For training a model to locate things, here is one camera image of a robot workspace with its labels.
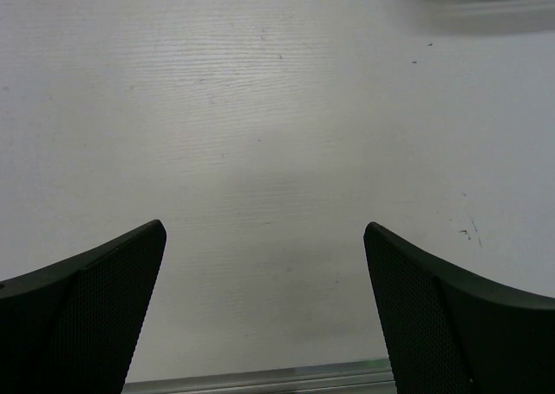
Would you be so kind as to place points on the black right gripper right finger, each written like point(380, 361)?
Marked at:
point(448, 330)

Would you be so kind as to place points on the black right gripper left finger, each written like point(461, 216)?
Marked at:
point(73, 326)

